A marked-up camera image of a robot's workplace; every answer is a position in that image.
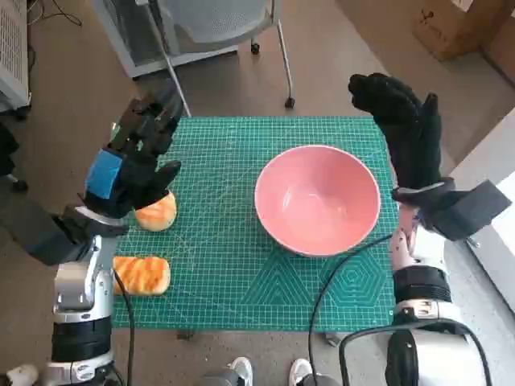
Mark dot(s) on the pink bowl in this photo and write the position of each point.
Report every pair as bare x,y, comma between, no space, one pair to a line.
318,201

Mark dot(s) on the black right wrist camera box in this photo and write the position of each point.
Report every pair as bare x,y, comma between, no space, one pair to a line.
466,209

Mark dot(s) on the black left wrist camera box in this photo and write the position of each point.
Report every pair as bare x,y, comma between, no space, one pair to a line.
44,237

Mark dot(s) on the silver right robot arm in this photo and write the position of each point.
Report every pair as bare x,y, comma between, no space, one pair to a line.
422,281

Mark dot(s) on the white perforated cabinet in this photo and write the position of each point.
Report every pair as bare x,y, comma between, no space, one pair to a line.
12,44

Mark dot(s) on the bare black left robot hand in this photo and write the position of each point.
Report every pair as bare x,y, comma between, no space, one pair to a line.
133,177

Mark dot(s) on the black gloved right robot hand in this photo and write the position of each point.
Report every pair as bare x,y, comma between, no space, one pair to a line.
414,136

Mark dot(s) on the white glass-sided cabinet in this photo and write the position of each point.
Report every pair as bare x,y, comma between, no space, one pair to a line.
120,36

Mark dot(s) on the rectangular toy bread loaf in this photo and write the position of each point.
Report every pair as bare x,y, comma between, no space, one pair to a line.
145,275

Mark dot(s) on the metal table bracket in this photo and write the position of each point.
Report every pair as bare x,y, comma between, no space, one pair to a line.
332,339

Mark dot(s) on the grey mesh chair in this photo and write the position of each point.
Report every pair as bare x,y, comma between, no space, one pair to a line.
217,20

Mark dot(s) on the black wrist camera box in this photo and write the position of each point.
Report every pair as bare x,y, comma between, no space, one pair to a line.
466,209
44,237

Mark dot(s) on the plain cardboard box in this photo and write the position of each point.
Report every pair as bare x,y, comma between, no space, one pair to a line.
503,56

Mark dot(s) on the green cutting mat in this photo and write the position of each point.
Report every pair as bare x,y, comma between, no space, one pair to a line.
225,257

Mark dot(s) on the printed cardboard box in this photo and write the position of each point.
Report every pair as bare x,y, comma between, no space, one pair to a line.
446,28

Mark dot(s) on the white shoe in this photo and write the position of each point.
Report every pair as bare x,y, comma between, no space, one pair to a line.
241,368
301,368

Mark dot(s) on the round toy bread bun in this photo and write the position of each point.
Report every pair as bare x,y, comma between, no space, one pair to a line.
159,215

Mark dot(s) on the black chair base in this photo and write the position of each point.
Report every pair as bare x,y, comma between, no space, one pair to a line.
8,144

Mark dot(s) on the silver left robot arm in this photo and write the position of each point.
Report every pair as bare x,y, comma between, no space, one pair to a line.
80,289

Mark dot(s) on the white table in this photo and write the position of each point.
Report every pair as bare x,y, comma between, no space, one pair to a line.
495,265

